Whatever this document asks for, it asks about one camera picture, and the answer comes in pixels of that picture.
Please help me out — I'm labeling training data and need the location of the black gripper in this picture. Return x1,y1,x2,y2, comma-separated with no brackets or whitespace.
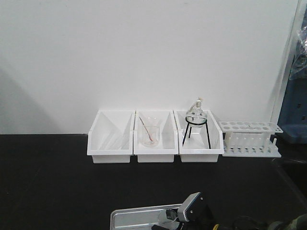
151,205,216,230

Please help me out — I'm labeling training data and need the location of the small clear glass beaker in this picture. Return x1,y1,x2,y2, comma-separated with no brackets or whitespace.
158,209,179,229

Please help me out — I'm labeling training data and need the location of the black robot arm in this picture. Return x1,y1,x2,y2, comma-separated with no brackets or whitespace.
174,207,307,230

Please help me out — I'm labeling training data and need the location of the silver metal tray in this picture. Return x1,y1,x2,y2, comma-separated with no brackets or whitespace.
110,203,184,230

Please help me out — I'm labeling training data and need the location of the clear beaker in bin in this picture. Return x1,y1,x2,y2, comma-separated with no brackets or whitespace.
140,116,160,148

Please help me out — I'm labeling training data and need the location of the white right storage bin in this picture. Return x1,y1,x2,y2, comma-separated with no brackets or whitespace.
174,110,224,162

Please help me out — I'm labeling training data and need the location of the white storage bin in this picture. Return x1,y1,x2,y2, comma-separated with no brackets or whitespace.
133,111,178,163
87,110,135,164
174,110,224,162

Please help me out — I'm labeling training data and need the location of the white test tube rack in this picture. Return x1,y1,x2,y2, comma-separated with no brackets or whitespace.
219,121,283,158

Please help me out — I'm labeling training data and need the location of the white middle storage bin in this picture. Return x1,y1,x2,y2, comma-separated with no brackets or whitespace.
133,111,178,163

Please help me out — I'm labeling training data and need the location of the glass stirring rod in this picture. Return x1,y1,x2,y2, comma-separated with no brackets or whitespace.
139,117,154,144

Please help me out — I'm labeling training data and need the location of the glass alcohol lamp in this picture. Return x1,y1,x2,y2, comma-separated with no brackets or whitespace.
185,97,207,128

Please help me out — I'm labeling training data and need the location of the black lab sink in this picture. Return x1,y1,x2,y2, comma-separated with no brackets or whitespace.
272,157,307,209

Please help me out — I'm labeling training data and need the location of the white left storage bin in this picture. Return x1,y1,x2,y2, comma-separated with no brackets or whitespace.
87,110,135,164

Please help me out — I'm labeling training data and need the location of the grey drying pegboard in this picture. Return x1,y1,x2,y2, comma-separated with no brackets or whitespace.
280,0,307,144

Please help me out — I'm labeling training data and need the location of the clear plastic bag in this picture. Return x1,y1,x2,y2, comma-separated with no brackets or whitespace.
289,12,307,80

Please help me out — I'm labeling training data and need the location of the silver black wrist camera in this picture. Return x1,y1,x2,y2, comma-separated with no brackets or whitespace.
177,192,207,222

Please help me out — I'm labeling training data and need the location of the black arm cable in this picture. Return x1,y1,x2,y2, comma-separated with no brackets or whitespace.
231,215,269,230

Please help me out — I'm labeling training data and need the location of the black wire tripod stand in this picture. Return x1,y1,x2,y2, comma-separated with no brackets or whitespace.
182,117,211,149

